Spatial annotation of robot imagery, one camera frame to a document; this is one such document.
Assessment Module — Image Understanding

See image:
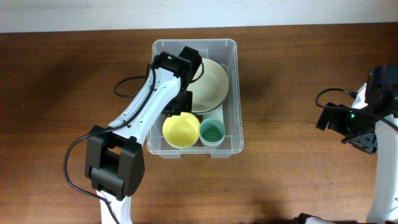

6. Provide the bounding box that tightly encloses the yellow small bowl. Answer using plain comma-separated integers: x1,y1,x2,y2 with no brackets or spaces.
162,113,200,149

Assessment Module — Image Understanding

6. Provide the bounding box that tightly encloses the green plastic cup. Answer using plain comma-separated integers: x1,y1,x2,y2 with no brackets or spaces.
200,118,226,142

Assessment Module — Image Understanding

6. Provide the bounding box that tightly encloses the grey plastic cup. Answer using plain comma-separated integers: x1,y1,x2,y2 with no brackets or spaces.
205,144,221,150

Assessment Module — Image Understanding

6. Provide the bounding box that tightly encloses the cream plastic cup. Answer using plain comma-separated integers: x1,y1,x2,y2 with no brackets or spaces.
201,140,223,146

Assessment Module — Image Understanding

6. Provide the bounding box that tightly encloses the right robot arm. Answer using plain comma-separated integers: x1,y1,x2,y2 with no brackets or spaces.
328,64,397,223

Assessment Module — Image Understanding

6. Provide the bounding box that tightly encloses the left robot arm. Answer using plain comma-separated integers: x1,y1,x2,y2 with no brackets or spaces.
85,46,203,223

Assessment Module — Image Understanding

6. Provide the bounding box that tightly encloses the white label in bin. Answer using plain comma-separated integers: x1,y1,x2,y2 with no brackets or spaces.
203,107,224,122

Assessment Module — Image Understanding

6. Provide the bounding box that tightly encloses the clear plastic storage bin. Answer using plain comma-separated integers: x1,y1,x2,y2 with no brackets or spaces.
147,39,244,159

